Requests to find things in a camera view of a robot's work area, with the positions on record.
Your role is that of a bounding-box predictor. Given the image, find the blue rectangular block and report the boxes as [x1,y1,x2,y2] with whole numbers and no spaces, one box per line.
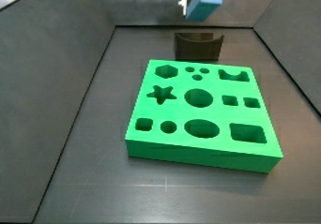
[186,0,224,22]

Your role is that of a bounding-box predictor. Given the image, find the black curved fixture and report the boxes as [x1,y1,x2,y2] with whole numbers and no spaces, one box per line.
[174,33,225,61]

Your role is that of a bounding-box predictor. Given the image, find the green foam shape board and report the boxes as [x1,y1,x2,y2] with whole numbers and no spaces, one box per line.
[126,60,284,172]

